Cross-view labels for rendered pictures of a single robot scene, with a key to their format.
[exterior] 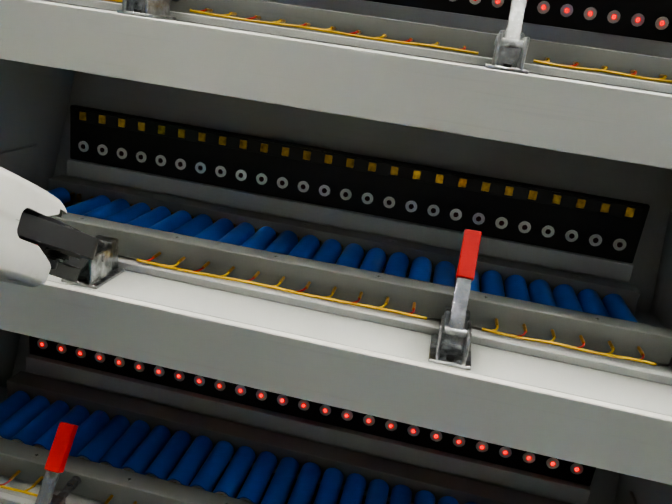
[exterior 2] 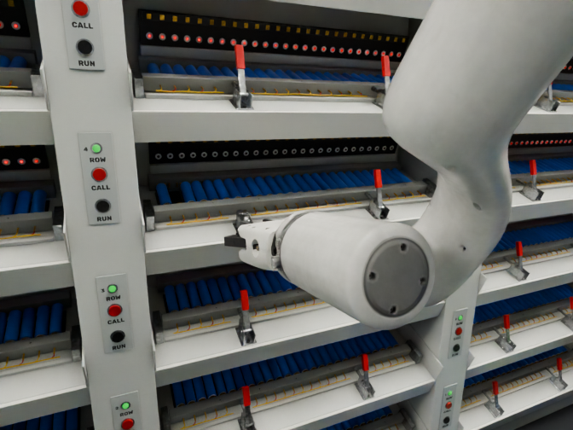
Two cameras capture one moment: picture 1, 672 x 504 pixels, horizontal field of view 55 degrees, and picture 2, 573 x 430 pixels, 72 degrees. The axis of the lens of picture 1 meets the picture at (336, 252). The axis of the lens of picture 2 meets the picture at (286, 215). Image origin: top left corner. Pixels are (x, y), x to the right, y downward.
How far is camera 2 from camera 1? 48 cm
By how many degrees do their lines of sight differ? 35
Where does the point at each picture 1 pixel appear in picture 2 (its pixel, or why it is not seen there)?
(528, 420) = not seen: hidden behind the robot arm
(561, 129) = not seen: hidden behind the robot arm
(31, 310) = (228, 253)
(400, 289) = (348, 194)
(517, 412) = not seen: hidden behind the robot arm
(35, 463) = (219, 310)
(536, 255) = (366, 159)
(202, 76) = (280, 132)
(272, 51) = (310, 118)
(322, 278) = (321, 198)
